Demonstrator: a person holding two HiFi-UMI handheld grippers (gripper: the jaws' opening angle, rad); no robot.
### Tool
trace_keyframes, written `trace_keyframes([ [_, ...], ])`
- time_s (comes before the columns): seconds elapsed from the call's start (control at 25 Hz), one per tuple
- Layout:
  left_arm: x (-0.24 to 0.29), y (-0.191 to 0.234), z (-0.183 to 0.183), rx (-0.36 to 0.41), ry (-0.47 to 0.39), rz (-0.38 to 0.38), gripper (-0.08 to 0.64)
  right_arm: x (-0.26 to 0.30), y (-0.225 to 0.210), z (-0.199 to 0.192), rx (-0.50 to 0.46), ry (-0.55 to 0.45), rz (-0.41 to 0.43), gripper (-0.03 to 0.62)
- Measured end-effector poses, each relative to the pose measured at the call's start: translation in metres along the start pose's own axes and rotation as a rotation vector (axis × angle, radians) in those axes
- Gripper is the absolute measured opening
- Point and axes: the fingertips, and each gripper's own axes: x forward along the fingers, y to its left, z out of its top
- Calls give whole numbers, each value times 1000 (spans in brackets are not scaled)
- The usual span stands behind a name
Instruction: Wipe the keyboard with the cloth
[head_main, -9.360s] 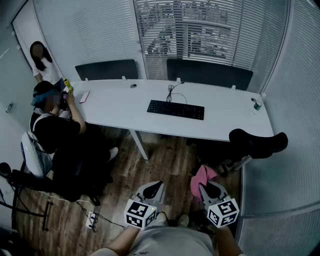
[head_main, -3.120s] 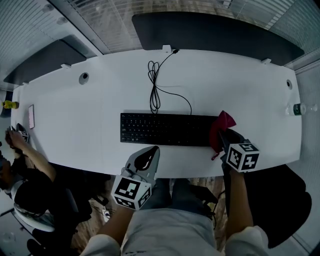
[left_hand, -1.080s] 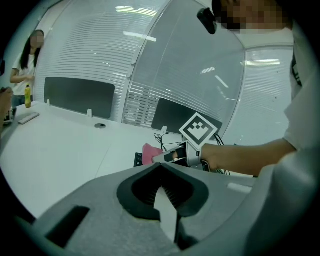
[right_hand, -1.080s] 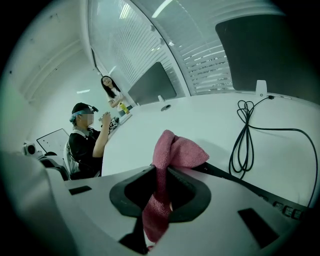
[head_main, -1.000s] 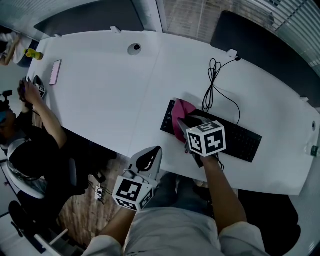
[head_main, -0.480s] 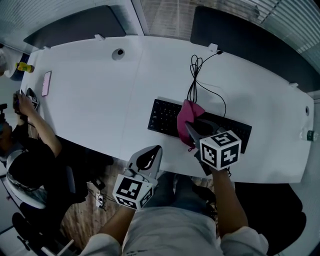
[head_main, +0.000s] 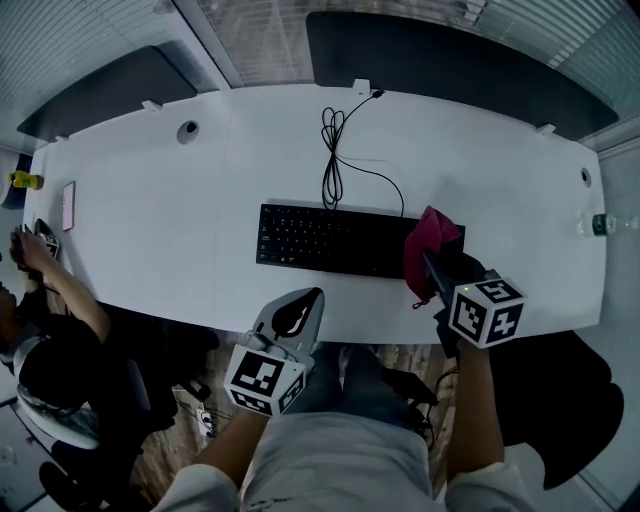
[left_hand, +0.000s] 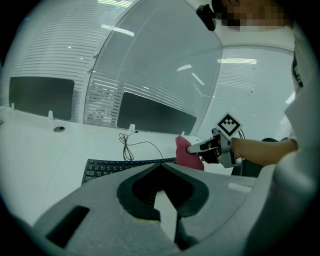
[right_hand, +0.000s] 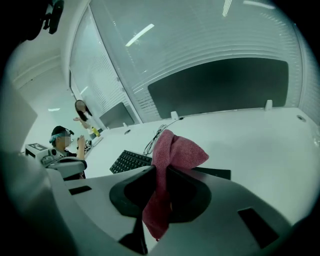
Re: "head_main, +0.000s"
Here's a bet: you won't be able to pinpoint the yellow drink bottle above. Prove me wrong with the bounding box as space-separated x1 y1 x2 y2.
8 170 46 192

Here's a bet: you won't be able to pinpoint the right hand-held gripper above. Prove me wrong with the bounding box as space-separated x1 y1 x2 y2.
421 249 528 359

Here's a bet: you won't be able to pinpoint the person's left forearm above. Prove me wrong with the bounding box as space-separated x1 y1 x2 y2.
192 412 272 482

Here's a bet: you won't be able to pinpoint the pink cloth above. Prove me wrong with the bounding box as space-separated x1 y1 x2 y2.
402 205 464 311

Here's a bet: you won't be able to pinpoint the person's light grey shirt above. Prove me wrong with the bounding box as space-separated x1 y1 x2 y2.
149 412 532 512

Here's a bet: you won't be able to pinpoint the black keyboard cable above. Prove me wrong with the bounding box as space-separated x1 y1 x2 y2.
320 89 406 219

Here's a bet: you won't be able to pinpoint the person's right forearm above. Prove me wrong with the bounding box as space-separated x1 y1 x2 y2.
445 342 506 484

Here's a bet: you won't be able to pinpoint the pink smartphone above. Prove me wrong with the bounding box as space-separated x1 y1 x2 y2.
61 180 78 233

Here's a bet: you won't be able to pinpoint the black keyboard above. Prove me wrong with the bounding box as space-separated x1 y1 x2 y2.
255 201 467 281

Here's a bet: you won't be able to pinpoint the long dark desk divider panel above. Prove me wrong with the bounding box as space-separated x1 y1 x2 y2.
305 10 620 142

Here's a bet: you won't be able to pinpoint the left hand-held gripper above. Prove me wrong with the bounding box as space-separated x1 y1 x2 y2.
223 288 326 418

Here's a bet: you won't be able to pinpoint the person's legs in jeans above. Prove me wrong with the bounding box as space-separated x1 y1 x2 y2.
294 342 427 432

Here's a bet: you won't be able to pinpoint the short dark desk divider panel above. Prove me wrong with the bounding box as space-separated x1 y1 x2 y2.
16 45 202 144

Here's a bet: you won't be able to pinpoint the clear bottle with green label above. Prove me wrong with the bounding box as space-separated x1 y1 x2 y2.
574 211 640 238

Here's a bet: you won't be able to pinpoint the grey and black office chair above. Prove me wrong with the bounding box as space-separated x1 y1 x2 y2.
9 319 222 512

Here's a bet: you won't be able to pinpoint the white power strip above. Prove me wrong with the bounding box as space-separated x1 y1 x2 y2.
196 406 218 438

